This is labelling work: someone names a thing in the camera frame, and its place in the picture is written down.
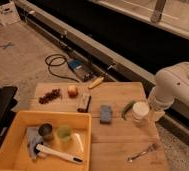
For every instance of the yellow banana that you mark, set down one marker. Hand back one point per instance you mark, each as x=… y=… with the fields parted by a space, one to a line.
x=96 y=82

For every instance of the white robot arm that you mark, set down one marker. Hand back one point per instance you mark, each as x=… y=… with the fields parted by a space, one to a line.
x=171 y=83

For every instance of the white paper cup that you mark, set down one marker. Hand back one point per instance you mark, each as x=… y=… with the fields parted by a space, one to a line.
x=140 y=111

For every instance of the green plastic cup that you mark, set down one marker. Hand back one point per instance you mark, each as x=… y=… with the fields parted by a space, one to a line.
x=64 y=133

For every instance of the blue electronic device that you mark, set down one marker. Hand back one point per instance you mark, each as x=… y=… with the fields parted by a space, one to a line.
x=80 y=70

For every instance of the brown wooden block brush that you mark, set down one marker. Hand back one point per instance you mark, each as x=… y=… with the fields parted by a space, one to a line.
x=84 y=103

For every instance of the red yellow apple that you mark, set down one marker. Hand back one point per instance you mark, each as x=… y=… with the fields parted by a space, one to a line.
x=72 y=91

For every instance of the blue sponge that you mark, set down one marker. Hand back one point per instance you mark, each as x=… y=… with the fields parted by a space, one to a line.
x=105 y=114

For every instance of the dark grape bunch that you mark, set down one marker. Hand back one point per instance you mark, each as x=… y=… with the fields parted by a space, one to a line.
x=49 y=96

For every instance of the green chili pepper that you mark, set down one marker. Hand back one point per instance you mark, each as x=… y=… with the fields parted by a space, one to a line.
x=126 y=109

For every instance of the grey cloth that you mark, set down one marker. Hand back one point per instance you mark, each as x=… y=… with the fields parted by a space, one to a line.
x=33 y=139

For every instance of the white cardboard box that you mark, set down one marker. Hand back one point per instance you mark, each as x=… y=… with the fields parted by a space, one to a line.
x=8 y=14

